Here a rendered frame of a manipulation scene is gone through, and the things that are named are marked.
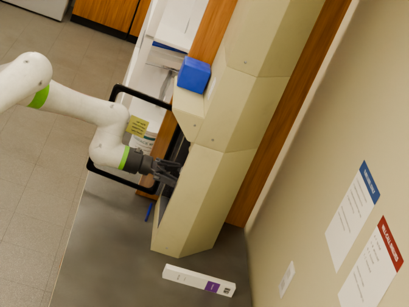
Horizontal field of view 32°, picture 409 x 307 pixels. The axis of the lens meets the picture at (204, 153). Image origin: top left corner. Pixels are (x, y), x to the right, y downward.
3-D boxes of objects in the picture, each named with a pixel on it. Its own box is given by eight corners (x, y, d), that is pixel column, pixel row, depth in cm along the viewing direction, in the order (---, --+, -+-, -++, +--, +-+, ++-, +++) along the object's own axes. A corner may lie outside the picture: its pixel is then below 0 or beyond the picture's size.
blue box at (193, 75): (201, 85, 270) (210, 64, 266) (202, 95, 261) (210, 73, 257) (176, 76, 268) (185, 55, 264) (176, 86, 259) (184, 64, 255)
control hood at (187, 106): (194, 107, 275) (203, 84, 271) (194, 144, 246) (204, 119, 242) (166, 97, 273) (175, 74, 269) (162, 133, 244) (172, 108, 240)
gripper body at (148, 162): (143, 159, 259) (167, 167, 261) (144, 149, 267) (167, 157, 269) (136, 176, 262) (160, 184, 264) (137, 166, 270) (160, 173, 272)
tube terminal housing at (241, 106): (211, 223, 299) (285, 59, 267) (212, 269, 270) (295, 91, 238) (154, 206, 294) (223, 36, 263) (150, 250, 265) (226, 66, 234)
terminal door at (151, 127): (154, 196, 291) (188, 111, 274) (84, 169, 289) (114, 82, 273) (155, 195, 292) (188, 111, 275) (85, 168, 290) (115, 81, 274)
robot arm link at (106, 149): (84, 159, 267) (84, 161, 256) (95, 127, 266) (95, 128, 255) (120, 170, 269) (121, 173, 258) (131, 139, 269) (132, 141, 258)
